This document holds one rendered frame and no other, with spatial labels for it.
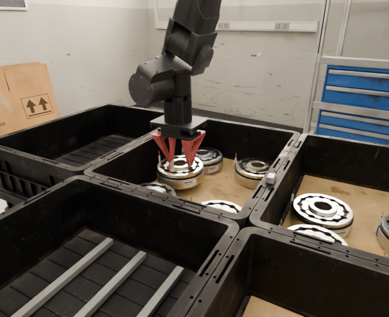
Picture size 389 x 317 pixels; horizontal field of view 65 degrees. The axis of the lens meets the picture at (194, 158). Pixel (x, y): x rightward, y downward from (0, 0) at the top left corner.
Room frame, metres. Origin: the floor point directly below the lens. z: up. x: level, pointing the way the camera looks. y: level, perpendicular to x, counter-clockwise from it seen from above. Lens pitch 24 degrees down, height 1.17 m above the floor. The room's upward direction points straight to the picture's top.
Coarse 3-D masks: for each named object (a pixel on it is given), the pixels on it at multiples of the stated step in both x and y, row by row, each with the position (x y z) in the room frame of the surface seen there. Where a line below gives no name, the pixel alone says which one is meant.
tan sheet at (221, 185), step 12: (228, 168) 0.68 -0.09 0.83; (156, 180) 0.62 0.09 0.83; (204, 180) 0.62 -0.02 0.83; (216, 180) 0.62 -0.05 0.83; (228, 180) 0.62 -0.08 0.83; (180, 192) 0.57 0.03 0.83; (192, 192) 0.57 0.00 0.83; (204, 192) 0.57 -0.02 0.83; (216, 192) 0.57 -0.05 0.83; (228, 192) 0.57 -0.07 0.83; (240, 192) 0.57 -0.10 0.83; (240, 204) 0.52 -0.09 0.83
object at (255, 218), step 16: (352, 144) 0.61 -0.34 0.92; (368, 144) 0.60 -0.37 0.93; (288, 160) 0.51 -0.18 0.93; (272, 192) 0.40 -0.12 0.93; (256, 208) 0.36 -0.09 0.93; (256, 224) 0.32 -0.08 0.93; (272, 224) 0.32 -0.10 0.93; (304, 240) 0.29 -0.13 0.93; (320, 240) 0.29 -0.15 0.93; (368, 256) 0.26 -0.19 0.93
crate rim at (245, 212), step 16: (256, 128) 0.71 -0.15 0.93; (272, 128) 0.70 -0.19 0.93; (144, 144) 0.61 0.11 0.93; (288, 144) 0.60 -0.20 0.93; (112, 160) 0.52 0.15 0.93; (96, 176) 0.45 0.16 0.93; (144, 192) 0.40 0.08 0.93; (160, 192) 0.40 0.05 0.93; (256, 192) 0.40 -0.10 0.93; (208, 208) 0.36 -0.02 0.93; (240, 224) 0.33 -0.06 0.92
